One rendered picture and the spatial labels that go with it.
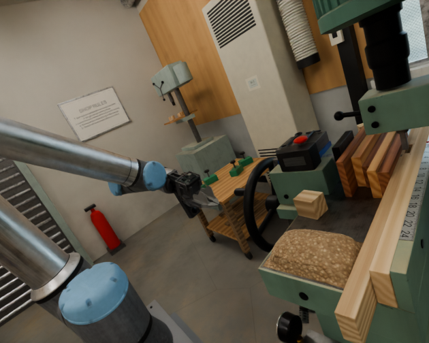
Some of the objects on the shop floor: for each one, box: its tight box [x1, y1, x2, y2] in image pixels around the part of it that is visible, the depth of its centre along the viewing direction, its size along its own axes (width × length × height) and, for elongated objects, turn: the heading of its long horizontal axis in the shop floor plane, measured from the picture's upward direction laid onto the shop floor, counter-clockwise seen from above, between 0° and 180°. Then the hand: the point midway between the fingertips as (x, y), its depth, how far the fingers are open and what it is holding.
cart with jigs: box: [197, 151, 270, 259], centre depth 210 cm, size 66×57×64 cm
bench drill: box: [150, 61, 239, 211], centre depth 281 cm, size 48×62×158 cm
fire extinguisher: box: [84, 203, 126, 256], centre depth 287 cm, size 18×19×60 cm
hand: (216, 205), depth 81 cm, fingers closed
